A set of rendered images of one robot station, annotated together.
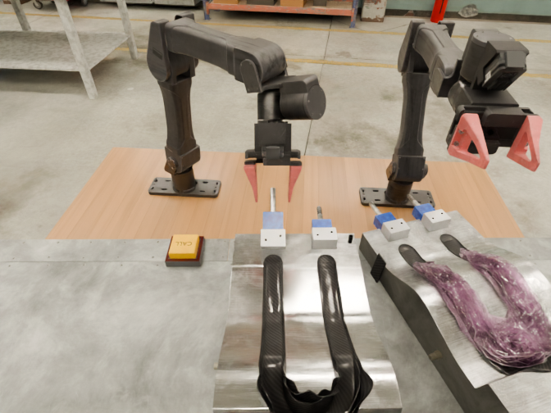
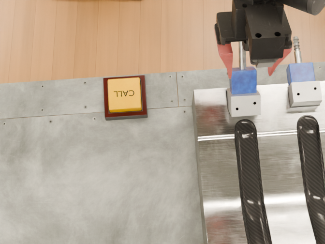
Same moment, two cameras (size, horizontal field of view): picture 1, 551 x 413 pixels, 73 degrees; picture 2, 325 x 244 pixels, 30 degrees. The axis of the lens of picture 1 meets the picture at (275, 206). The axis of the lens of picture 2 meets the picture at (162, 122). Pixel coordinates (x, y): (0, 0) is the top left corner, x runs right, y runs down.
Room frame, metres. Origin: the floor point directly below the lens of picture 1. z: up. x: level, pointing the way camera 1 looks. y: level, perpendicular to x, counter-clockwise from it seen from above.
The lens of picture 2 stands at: (0.22, 0.15, 1.90)
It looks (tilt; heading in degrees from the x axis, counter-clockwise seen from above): 74 degrees down; 359
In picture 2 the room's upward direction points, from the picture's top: 3 degrees counter-clockwise
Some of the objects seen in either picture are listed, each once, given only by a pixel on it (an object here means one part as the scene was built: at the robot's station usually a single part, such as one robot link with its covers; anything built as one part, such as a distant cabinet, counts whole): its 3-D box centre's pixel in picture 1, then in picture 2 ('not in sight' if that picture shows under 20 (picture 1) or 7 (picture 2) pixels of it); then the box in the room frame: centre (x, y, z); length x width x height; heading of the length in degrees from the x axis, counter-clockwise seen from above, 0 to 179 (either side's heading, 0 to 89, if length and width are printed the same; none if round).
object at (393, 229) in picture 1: (384, 220); not in sight; (0.64, -0.26, 0.86); 0.13 x 0.05 x 0.05; 17
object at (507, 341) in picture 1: (488, 293); not in sight; (0.40, -0.39, 0.90); 0.26 x 0.18 x 0.08; 17
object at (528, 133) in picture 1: (512, 146); not in sight; (0.44, -0.33, 1.19); 0.09 x 0.07 x 0.07; 175
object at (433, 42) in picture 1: (435, 67); not in sight; (0.77, -0.34, 1.17); 0.30 x 0.09 x 0.12; 175
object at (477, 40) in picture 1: (475, 66); not in sight; (0.60, -0.33, 1.24); 0.12 x 0.09 x 0.12; 175
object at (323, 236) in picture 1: (321, 226); (300, 70); (0.58, -0.10, 0.89); 0.13 x 0.05 x 0.05; 0
